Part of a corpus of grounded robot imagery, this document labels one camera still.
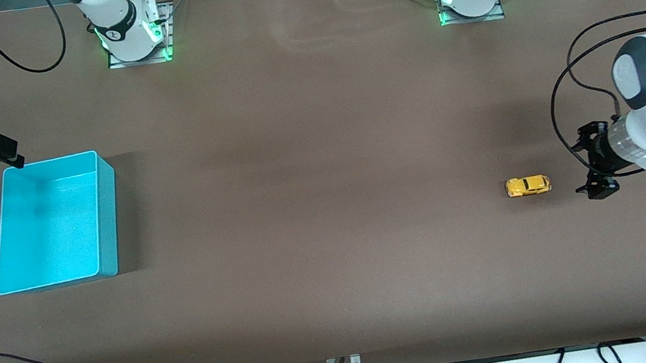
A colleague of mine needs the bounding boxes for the yellow beetle toy car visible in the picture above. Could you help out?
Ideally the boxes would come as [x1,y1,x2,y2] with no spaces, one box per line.
[504,172,554,200]

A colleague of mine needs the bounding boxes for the teal plastic bin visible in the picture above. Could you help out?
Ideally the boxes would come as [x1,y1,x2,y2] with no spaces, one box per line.
[0,147,131,297]

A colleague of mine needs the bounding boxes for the thin black base cable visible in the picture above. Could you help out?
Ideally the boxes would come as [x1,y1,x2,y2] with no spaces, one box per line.
[152,0,196,27]

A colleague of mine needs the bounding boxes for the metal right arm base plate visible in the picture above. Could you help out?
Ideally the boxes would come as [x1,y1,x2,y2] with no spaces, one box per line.
[101,1,178,70]

